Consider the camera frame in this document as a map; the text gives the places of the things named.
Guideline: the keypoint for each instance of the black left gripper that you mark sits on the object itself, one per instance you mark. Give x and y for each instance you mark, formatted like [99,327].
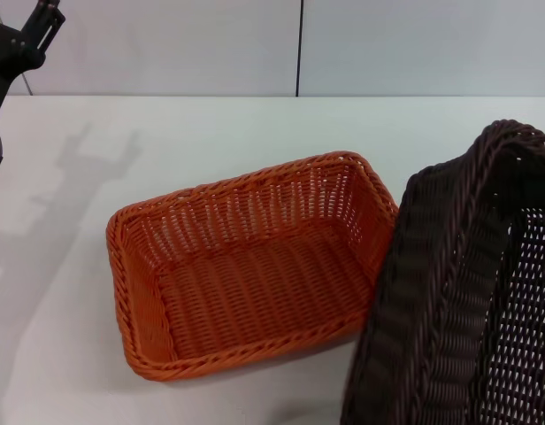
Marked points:
[2,57]

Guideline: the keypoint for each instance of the orange woven plastic basket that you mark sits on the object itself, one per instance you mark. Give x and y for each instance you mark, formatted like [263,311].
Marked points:
[255,288]

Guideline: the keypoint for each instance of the dark brown woven plastic basket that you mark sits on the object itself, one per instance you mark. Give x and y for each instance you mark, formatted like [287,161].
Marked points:
[454,310]

